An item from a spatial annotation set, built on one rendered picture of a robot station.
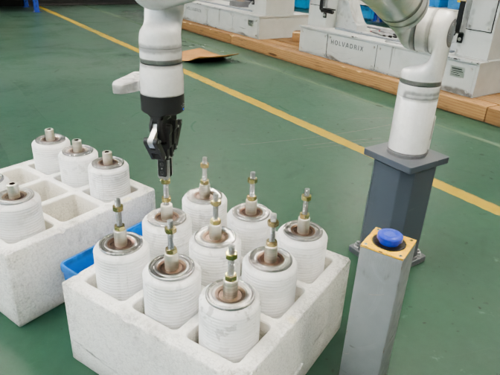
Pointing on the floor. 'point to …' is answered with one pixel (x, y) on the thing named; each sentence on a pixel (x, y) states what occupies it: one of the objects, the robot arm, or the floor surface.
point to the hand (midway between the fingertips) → (165, 167)
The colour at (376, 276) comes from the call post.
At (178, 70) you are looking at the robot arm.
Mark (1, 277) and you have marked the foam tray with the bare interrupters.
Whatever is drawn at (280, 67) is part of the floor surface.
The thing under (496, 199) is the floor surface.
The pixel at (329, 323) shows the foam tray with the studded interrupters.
